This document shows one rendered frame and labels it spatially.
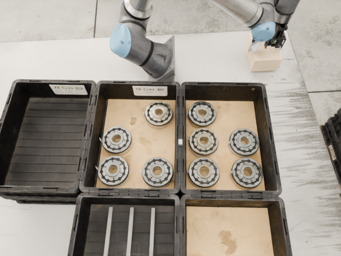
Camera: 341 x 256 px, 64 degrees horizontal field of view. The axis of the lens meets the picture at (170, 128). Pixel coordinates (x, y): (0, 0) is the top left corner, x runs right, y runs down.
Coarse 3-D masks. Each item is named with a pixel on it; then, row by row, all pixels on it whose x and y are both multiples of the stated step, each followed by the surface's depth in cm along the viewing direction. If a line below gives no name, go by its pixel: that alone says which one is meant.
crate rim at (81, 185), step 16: (112, 80) 98; (96, 96) 96; (176, 96) 95; (176, 112) 92; (176, 128) 89; (176, 144) 87; (176, 160) 84; (176, 176) 82; (96, 192) 80; (112, 192) 80; (128, 192) 80; (144, 192) 80; (160, 192) 80; (176, 192) 80
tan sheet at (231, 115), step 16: (224, 112) 103; (240, 112) 103; (192, 128) 100; (208, 128) 100; (224, 128) 100; (240, 128) 100; (256, 128) 100; (224, 144) 98; (192, 160) 95; (224, 160) 95; (256, 160) 95; (224, 176) 92
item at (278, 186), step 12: (192, 84) 97; (204, 84) 97; (216, 84) 97; (228, 84) 97; (240, 84) 98; (252, 84) 97; (264, 96) 95; (264, 108) 93; (180, 132) 90; (180, 156) 85; (276, 156) 85; (180, 168) 83; (276, 168) 83; (180, 180) 82; (276, 180) 82; (192, 192) 80; (204, 192) 80; (216, 192) 80; (228, 192) 80; (240, 192) 80; (264, 192) 80; (276, 192) 80
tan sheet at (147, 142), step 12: (108, 108) 104; (120, 108) 104; (132, 108) 104; (144, 108) 104; (108, 120) 102; (120, 120) 102; (132, 120) 102; (144, 120) 102; (132, 132) 100; (144, 132) 100; (156, 132) 100; (168, 132) 100; (132, 144) 98; (144, 144) 98; (156, 144) 98; (168, 144) 98; (108, 156) 96; (120, 156) 96; (132, 156) 96; (144, 156) 96; (156, 156) 96; (168, 156) 96; (132, 168) 94; (132, 180) 92
